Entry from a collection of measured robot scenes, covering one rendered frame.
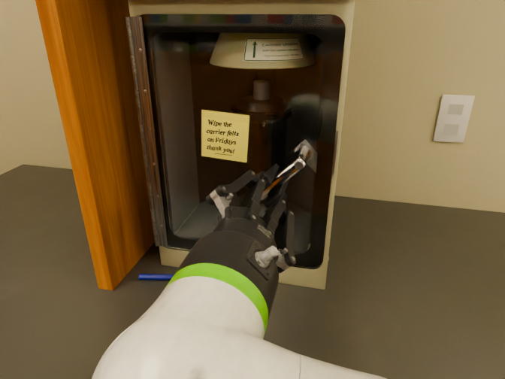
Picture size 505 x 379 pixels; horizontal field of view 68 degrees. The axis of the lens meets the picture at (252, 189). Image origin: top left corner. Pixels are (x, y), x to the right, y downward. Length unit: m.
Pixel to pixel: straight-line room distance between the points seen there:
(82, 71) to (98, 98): 0.05
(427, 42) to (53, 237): 0.95
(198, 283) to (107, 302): 0.44
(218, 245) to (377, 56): 0.74
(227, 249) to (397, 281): 0.49
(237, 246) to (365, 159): 0.75
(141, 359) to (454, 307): 0.59
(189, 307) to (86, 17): 0.47
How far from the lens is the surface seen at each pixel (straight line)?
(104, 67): 0.66
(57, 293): 0.77
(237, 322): 0.28
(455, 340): 0.69
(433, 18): 1.00
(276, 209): 0.49
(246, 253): 0.33
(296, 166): 0.52
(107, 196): 0.67
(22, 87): 1.39
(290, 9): 0.56
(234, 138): 0.59
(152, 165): 0.66
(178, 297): 0.28
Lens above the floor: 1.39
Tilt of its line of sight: 25 degrees down
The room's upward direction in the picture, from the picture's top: straight up
